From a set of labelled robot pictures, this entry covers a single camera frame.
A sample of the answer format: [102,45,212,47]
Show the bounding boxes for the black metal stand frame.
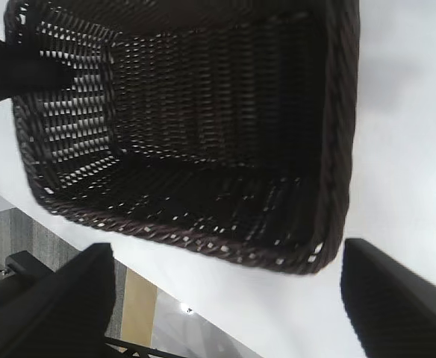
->
[3,250,61,280]

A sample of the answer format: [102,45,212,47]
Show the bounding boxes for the dark brown woven basket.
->
[3,0,361,276]

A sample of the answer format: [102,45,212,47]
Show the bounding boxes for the light wooden board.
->
[122,266,160,342]

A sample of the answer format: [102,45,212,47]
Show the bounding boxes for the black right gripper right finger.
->
[340,238,436,358]

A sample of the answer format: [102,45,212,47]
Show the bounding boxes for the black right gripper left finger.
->
[0,242,116,358]

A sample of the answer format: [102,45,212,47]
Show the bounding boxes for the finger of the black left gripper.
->
[0,35,73,105]

